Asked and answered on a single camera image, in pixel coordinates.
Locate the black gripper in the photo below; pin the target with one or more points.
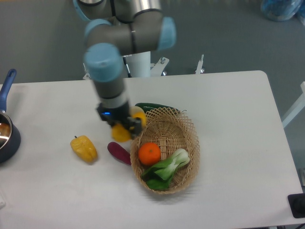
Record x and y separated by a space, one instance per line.
120 115

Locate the yellow mango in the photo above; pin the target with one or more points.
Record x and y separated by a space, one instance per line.
121 134

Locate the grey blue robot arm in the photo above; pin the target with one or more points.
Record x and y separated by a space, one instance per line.
117 28

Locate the pale round melon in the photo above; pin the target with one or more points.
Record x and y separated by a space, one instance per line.
135 109

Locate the purple sweet potato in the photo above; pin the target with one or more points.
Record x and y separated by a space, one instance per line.
119 152

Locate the dark green cucumber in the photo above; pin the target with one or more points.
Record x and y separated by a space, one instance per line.
150 106

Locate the orange tangerine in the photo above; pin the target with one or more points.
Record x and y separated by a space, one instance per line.
149 154

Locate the yellow bell pepper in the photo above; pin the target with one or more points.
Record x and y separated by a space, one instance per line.
83 147

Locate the woven wicker basket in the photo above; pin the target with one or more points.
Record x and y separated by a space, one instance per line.
170 130

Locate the green bok choy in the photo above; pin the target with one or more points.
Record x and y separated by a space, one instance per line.
164 170

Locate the blue saucepan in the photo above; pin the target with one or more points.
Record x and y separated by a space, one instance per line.
10 137

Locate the black device at edge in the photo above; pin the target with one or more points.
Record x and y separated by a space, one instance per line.
297 205

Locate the blue plastic bag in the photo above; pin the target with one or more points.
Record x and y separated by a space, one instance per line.
280 10

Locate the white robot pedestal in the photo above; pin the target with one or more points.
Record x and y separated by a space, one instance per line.
138 65

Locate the white base frame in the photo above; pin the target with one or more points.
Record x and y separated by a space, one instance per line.
158 69

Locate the white frame at right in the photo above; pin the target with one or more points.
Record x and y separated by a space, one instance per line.
295 109

